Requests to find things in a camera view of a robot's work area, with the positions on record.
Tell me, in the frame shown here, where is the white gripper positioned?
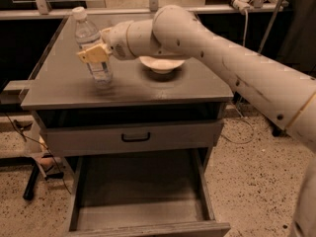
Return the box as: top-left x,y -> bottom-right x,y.
77,21 -> 134,63

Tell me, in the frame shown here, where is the clear plastic water bottle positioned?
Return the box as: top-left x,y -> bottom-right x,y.
72,7 -> 113,89

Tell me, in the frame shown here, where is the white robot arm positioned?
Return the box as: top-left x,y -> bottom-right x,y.
78,5 -> 316,152

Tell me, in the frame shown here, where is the closed grey upper drawer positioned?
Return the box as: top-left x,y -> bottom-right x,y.
40,120 -> 223,157

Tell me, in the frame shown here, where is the grey drawer cabinet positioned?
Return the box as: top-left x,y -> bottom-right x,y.
20,12 -> 235,237

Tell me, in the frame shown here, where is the open grey lower drawer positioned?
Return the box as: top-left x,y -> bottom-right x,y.
65,149 -> 230,237

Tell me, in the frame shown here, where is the white paper bowl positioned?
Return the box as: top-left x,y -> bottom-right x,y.
139,56 -> 184,74

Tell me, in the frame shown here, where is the black stand foot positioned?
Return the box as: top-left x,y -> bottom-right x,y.
23,165 -> 64,200

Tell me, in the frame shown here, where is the metal tripod pole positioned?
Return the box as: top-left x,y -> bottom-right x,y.
233,0 -> 283,109

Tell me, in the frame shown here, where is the grey side bracket left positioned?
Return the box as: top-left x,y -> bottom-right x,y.
0,80 -> 33,105

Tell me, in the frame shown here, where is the black drawer handle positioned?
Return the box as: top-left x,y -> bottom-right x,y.
120,132 -> 151,143

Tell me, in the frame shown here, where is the black cable on floor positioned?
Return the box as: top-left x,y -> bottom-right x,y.
0,96 -> 73,195

